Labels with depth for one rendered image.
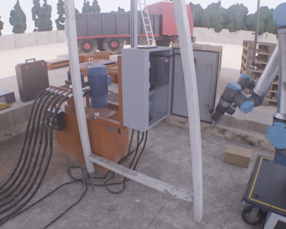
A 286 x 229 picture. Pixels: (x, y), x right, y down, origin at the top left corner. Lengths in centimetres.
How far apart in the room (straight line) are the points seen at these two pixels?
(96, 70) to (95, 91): 23
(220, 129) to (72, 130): 192
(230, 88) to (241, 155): 122
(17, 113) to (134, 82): 228
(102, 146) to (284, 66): 162
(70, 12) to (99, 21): 817
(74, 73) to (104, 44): 824
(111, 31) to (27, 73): 688
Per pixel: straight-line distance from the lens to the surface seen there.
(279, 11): 114
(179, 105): 181
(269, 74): 133
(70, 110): 213
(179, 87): 177
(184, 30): 112
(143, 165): 229
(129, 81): 149
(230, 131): 292
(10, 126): 337
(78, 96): 179
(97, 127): 191
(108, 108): 215
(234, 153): 242
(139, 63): 141
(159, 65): 164
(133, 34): 824
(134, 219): 174
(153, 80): 168
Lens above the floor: 136
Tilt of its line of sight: 22 degrees down
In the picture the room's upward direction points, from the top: straight up
